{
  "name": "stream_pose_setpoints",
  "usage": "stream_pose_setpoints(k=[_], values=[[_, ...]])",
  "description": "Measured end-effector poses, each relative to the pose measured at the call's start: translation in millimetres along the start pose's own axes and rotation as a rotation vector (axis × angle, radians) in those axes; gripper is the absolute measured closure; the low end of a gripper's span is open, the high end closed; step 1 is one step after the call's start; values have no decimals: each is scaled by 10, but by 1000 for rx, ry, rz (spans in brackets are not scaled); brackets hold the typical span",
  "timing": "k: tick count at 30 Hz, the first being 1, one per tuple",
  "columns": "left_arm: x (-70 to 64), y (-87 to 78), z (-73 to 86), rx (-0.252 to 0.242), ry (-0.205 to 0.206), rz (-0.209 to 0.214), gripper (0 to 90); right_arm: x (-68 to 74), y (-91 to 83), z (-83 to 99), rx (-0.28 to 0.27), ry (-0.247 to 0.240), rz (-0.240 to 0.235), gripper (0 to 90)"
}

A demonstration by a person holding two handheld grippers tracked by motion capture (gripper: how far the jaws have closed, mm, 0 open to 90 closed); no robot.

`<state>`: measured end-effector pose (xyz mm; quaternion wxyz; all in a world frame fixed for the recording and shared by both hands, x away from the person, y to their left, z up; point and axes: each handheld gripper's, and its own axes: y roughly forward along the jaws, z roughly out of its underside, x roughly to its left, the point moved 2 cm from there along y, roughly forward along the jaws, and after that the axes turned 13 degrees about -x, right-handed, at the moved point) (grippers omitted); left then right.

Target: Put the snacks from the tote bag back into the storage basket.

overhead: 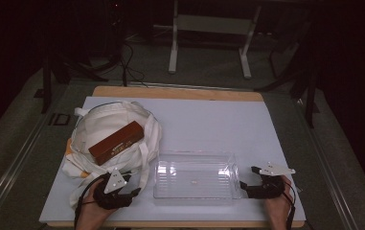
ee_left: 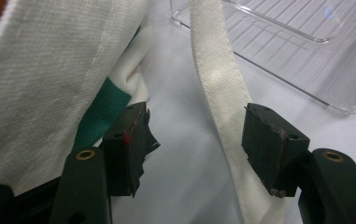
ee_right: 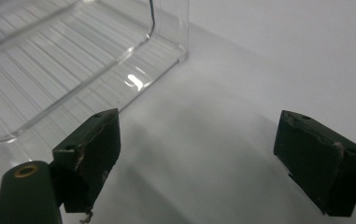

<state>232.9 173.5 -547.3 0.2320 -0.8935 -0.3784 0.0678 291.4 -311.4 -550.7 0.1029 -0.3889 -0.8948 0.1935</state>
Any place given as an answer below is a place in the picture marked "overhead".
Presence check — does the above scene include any brown rectangular box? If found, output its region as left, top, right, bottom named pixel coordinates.
left=87, top=120, right=146, bottom=167

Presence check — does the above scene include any black metal stand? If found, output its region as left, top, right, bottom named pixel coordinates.
left=254, top=28, right=321, bottom=129
left=40, top=37, right=127, bottom=115

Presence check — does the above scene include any person's left hand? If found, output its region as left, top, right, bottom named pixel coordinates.
left=80, top=178, right=117, bottom=224

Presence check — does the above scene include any white canvas tote bag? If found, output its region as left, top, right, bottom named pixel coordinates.
left=61, top=100, right=164, bottom=209

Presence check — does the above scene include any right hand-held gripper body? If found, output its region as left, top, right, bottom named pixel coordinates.
left=248, top=161, right=297, bottom=199

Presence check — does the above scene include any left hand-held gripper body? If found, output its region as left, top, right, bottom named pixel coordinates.
left=93, top=168, right=133, bottom=211

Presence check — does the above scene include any clear plastic container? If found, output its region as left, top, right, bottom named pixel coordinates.
left=152, top=150, right=245, bottom=201

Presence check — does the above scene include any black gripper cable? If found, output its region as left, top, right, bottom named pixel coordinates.
left=283, top=178, right=298, bottom=230
left=73, top=172, right=111, bottom=230

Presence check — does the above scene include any black floor plate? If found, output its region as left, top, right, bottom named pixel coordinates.
left=47, top=112, right=72, bottom=127

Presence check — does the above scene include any black floor cable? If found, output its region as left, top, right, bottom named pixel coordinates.
left=118, top=39, right=149, bottom=89

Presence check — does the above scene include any person's right hand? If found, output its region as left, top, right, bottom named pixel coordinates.
left=264, top=174, right=295, bottom=215

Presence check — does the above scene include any white metal stand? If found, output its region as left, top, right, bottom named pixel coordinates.
left=168, top=0, right=263, bottom=81

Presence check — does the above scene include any white table mat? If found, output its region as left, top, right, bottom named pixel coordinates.
left=38, top=96, right=307, bottom=224

